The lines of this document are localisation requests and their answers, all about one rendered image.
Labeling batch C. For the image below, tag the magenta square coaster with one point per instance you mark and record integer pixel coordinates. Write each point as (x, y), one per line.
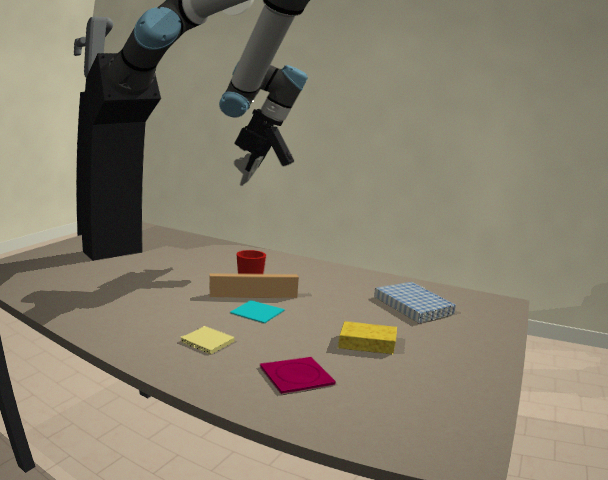
(296, 375)

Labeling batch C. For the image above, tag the red cup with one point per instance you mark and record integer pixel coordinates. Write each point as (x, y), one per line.
(251, 262)

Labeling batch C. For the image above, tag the yellow sponge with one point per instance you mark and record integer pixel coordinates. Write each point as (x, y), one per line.
(367, 337)

